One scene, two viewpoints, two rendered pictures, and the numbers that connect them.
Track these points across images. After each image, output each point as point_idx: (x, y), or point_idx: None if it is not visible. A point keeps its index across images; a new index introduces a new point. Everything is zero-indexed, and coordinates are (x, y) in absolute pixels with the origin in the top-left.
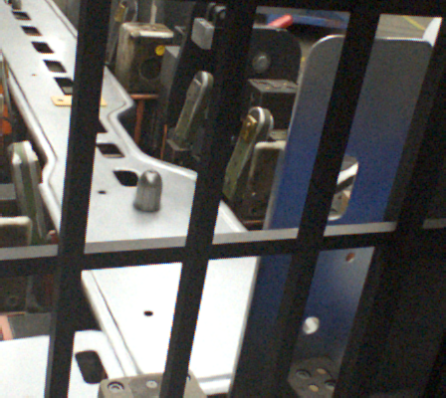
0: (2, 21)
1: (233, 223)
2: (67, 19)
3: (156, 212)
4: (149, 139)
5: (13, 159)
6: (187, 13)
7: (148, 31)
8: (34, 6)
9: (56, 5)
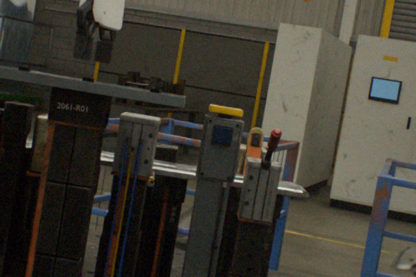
0: (181, 165)
1: None
2: (194, 173)
3: None
4: (32, 221)
5: None
6: (195, 175)
7: (45, 114)
8: (236, 178)
9: (241, 180)
